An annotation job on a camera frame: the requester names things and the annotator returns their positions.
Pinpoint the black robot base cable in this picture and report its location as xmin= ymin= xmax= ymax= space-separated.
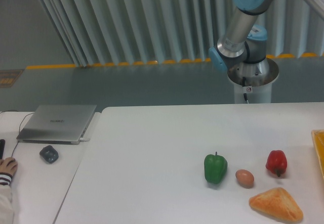
xmin=241 ymin=76 xmax=250 ymax=104

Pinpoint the silver laptop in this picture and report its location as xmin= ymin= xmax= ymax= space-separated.
xmin=17 ymin=105 xmax=97 ymax=145

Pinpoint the white USB plug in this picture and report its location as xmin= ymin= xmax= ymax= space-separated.
xmin=80 ymin=138 xmax=90 ymax=142

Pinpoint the red bell pepper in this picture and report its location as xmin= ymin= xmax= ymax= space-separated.
xmin=265 ymin=150 xmax=288 ymax=177

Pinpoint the green bell pepper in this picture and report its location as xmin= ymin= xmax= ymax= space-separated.
xmin=204 ymin=152 xmax=228 ymax=185

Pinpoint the white striped sleeve forearm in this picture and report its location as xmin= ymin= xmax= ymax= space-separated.
xmin=1 ymin=172 xmax=14 ymax=224

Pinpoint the black phone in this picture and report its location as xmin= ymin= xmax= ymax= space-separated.
xmin=0 ymin=139 xmax=6 ymax=159

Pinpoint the yellow tray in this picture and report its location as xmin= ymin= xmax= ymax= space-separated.
xmin=311 ymin=129 xmax=324 ymax=177

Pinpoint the grey laptop cable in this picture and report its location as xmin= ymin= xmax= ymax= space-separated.
xmin=0 ymin=110 xmax=34 ymax=158

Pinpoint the triangular bread loaf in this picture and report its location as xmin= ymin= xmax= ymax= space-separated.
xmin=249 ymin=187 xmax=303 ymax=222

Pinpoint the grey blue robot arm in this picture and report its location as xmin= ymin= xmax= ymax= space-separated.
xmin=209 ymin=0 xmax=323 ymax=71

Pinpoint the brown egg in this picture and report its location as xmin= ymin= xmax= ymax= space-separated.
xmin=235 ymin=169 xmax=254 ymax=186

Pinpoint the white folding partition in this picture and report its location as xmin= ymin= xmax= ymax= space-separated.
xmin=29 ymin=0 xmax=324 ymax=67

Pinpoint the person's hand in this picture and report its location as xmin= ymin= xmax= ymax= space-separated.
xmin=0 ymin=157 xmax=18 ymax=177

